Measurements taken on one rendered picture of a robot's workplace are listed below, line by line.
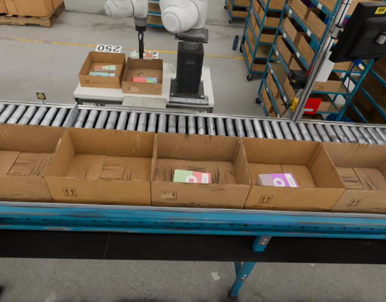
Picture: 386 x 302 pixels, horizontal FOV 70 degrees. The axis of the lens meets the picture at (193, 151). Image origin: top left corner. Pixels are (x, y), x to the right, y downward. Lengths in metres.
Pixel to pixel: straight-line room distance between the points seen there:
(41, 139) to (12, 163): 0.16
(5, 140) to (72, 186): 0.49
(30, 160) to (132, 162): 0.46
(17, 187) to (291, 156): 1.21
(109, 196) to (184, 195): 0.30
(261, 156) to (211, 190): 0.41
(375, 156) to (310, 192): 0.55
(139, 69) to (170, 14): 0.83
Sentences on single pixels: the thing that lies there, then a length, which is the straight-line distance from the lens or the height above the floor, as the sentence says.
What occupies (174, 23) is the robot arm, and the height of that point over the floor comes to 1.32.
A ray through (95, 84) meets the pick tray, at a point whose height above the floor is 0.78.
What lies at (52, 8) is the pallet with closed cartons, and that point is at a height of 0.14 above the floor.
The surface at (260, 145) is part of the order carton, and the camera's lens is 1.35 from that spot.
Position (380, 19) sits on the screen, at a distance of 1.77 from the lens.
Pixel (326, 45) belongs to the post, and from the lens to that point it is 1.83.
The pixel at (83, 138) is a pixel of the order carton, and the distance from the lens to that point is 1.35.
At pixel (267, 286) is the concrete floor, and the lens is 2.10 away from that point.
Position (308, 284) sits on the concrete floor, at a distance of 2.21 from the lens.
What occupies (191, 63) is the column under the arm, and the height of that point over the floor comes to 1.00.
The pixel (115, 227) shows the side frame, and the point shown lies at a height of 0.79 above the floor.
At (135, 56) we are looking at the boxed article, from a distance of 2.20.
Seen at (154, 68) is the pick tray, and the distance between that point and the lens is 2.38.
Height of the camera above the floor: 1.86
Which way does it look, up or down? 43 degrees down
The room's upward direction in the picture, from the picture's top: 8 degrees clockwise
